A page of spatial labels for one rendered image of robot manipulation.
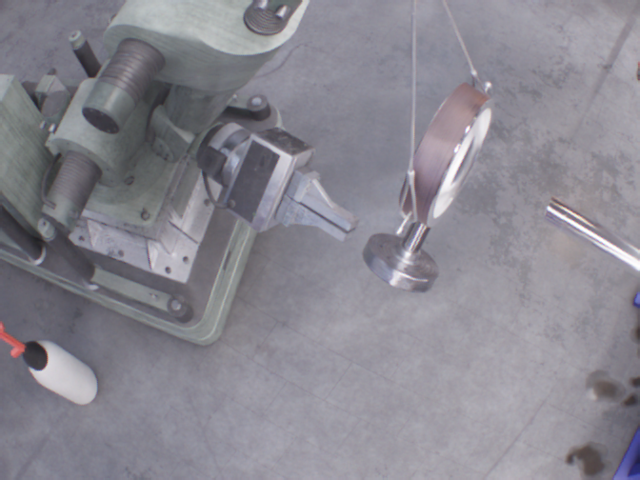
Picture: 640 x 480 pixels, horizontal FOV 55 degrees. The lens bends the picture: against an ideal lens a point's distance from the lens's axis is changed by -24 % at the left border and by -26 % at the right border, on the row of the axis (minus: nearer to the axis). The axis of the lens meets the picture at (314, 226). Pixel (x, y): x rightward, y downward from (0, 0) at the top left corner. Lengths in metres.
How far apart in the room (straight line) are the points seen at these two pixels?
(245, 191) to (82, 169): 0.51
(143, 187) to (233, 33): 1.22
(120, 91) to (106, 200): 1.18
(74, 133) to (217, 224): 0.87
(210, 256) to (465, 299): 0.93
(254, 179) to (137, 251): 0.88
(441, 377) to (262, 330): 0.70
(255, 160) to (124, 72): 0.70
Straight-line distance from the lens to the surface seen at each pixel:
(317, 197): 1.97
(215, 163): 1.98
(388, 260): 1.86
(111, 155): 2.08
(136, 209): 2.48
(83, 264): 2.65
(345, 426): 2.74
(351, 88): 3.28
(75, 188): 2.11
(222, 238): 2.68
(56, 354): 2.74
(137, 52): 1.40
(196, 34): 1.32
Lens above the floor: 2.69
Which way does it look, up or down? 64 degrees down
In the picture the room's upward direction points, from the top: 20 degrees counter-clockwise
